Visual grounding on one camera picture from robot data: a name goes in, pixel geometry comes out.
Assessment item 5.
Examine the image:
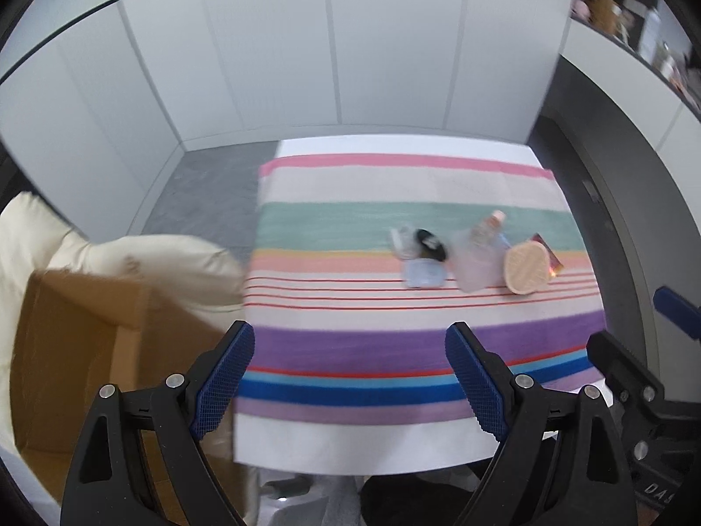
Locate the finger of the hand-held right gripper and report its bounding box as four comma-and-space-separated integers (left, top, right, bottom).
586, 330, 677, 434
653, 285, 701, 341

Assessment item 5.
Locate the small clear jar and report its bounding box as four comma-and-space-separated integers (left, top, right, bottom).
390, 226, 422, 259

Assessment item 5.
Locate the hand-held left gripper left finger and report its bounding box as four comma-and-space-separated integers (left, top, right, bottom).
60, 320, 255, 526

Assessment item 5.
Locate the background shelf with items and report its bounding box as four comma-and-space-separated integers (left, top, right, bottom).
570, 0, 701, 116

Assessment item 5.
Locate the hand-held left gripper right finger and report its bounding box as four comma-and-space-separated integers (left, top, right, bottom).
445, 321, 639, 526

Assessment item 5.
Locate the striped colourful table cloth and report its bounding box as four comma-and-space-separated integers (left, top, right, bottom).
233, 152, 609, 475

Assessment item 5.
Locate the clear bottle with peach cap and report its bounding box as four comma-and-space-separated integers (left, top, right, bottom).
474, 209, 507, 247

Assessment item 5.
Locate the black round makeup puff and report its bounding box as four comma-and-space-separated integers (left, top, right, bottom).
413, 228, 449, 262

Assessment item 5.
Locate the round beige wooden brush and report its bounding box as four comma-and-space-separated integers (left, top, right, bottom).
504, 238, 553, 295

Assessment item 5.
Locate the frosted translucent plastic container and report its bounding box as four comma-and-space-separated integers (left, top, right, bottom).
450, 227, 513, 293

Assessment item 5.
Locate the light blue compact case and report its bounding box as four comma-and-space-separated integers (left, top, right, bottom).
402, 259, 446, 290

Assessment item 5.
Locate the brown cardboard box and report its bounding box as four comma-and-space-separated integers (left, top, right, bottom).
8, 268, 247, 526

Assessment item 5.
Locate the cream cushioned chair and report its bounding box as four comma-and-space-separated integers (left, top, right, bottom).
0, 192, 247, 450

